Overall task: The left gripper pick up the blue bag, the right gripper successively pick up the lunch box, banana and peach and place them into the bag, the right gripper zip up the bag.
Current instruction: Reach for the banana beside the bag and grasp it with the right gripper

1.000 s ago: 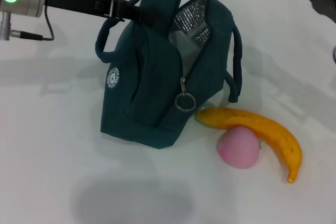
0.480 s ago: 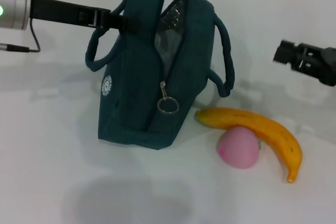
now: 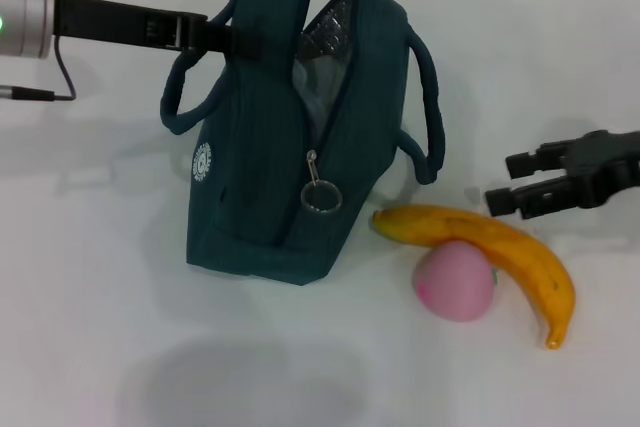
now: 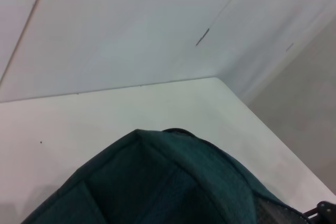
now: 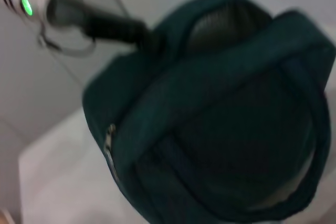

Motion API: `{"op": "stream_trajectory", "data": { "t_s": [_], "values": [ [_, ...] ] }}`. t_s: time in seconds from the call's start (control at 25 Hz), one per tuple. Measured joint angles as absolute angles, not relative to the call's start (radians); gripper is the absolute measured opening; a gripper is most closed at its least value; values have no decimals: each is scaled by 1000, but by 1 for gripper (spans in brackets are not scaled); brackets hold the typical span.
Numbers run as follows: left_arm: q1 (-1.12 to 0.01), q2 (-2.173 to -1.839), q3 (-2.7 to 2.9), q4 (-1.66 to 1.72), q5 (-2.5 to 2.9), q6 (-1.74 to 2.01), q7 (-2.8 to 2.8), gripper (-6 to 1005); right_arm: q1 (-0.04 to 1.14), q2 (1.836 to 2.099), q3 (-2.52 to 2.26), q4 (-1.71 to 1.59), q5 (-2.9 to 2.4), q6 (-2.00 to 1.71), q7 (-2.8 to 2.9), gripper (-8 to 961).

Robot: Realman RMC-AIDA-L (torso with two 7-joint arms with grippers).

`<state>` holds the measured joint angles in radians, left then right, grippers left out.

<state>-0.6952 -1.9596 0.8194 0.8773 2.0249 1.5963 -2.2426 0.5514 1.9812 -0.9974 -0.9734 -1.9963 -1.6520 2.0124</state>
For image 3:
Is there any grey left gripper cable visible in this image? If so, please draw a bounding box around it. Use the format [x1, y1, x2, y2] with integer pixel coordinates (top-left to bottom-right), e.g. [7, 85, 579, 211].
[0, 36, 76, 103]

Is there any metal zipper pull ring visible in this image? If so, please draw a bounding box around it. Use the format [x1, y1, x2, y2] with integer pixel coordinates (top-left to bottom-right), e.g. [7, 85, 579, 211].
[299, 149, 345, 216]

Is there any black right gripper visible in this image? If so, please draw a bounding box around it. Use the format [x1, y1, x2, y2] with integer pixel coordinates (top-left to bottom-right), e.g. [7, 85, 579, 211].
[484, 129, 640, 221]

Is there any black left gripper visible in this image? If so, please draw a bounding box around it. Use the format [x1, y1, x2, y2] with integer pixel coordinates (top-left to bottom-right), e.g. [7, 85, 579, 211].
[52, 0, 262, 64]

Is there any dark teal lunch bag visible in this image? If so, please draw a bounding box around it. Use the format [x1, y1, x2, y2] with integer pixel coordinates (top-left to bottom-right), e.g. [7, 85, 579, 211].
[158, 0, 447, 287]

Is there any yellow banana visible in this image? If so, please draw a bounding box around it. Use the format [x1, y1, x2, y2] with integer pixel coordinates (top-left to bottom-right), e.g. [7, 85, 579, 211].
[370, 203, 577, 351]

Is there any pink toy peach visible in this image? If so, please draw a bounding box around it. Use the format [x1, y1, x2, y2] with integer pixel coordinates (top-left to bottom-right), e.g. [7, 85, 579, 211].
[411, 240, 501, 323]

